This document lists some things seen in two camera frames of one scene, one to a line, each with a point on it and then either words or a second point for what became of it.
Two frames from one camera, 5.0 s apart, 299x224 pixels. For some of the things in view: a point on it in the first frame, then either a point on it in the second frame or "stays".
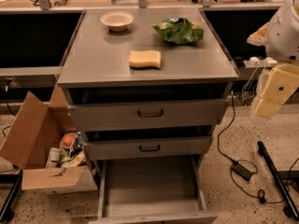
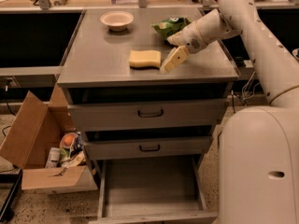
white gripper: (284, 36) → (191, 38)
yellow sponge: (143, 59) stays
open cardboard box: (35, 128) stays
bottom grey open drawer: (151, 189) stays
